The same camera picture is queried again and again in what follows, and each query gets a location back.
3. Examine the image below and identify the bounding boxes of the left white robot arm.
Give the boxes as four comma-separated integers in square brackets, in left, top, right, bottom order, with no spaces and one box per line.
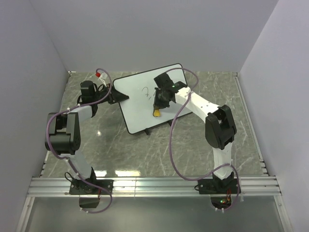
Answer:
[45,81,129,194]

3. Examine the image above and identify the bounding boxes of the yellow bone-shaped eraser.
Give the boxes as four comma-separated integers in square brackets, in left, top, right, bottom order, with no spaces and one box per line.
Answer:
[153,108,161,117]

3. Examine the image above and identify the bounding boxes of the aluminium mounting rail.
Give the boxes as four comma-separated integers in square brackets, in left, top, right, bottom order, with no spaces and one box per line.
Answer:
[27,176,281,198]

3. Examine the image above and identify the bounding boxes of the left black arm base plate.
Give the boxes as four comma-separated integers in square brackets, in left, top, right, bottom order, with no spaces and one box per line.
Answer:
[69,179,113,195]

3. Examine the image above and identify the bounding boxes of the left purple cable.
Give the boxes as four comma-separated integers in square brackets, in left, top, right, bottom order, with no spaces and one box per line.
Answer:
[46,68,113,214]

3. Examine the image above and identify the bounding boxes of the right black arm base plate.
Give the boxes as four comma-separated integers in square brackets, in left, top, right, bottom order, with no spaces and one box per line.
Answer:
[194,178,239,195]

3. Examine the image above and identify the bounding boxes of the white whiteboard black frame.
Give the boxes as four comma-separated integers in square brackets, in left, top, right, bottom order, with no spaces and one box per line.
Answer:
[113,63,186,134]

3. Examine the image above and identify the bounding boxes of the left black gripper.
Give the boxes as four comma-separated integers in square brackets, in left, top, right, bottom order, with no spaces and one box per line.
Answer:
[93,84,129,105]

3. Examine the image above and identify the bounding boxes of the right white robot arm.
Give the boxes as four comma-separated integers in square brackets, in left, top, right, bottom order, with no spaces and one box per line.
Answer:
[153,72,238,193]

